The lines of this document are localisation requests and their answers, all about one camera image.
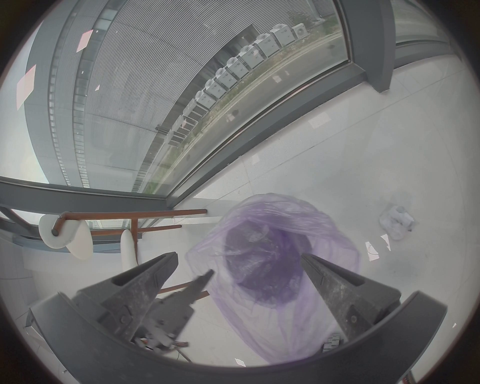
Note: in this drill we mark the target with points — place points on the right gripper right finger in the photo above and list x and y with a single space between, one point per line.
343 298

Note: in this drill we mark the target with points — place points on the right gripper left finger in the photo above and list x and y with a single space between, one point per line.
144 290

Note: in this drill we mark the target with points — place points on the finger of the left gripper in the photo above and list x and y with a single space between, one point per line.
180 307

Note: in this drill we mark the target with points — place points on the purple plastic bag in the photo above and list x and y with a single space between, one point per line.
285 326

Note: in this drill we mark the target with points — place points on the white trash bin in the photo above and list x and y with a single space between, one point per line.
262 258

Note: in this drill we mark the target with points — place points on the white cushioned wooden chair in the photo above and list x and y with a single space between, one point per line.
80 243

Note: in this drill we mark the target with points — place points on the clear printed wrapper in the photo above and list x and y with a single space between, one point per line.
397 222

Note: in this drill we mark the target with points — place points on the window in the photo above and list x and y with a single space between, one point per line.
123 112

